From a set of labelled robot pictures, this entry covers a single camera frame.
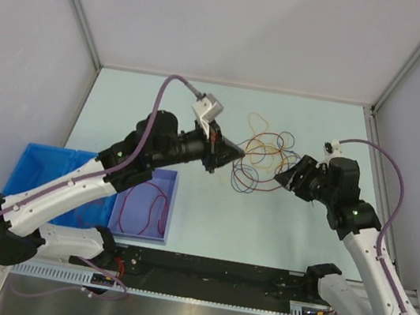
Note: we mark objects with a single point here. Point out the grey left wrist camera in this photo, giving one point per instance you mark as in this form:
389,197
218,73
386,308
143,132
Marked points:
207,108

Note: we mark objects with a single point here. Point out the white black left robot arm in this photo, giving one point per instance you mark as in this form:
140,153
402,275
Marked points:
25,218

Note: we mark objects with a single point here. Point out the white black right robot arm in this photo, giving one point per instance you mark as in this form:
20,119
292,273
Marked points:
334,183

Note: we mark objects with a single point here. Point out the grey slotted cable duct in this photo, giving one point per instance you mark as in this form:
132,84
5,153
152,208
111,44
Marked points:
92,279

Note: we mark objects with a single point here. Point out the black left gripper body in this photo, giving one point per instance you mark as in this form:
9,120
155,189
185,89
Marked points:
208,146

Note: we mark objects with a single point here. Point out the purple plastic bin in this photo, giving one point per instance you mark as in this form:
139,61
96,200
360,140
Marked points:
144,211

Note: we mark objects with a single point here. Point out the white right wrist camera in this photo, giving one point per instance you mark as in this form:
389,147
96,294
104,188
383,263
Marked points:
333,149

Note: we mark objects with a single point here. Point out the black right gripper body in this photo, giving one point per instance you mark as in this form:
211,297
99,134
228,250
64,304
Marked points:
313,183

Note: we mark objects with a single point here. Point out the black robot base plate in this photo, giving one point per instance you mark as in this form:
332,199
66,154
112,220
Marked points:
208,277

